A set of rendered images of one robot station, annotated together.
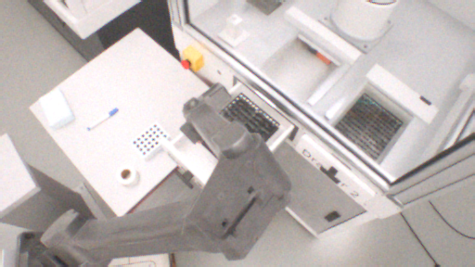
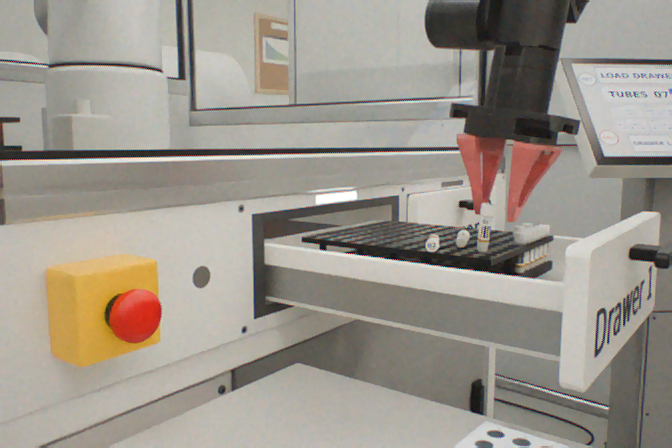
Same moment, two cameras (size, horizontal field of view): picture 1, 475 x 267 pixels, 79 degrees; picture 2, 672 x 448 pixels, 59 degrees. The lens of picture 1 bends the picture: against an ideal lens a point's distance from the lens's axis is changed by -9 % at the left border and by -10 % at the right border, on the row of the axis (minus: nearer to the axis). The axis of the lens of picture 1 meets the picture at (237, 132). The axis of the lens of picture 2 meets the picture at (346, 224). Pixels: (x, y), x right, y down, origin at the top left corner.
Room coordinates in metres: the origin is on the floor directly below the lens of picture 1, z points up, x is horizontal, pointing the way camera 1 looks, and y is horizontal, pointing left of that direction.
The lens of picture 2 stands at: (0.56, 0.65, 1.00)
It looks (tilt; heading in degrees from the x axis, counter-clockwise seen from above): 8 degrees down; 268
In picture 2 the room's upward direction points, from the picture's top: straight up
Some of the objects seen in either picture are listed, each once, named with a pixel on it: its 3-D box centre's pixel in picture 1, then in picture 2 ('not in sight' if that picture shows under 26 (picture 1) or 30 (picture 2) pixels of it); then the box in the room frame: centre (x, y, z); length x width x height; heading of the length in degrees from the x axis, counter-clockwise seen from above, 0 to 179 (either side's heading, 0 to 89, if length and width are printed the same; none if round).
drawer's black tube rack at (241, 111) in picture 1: (237, 133); (428, 263); (0.44, 0.00, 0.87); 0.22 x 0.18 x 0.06; 141
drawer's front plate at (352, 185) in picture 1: (333, 170); (456, 222); (0.34, -0.32, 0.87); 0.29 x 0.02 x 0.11; 51
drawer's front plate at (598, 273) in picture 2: (194, 173); (619, 284); (0.29, 0.12, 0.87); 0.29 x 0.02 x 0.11; 51
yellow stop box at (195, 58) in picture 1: (192, 58); (107, 307); (0.73, 0.19, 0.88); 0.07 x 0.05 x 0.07; 51
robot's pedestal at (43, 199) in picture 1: (41, 203); not in sight; (0.21, 0.90, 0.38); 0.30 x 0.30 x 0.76; 46
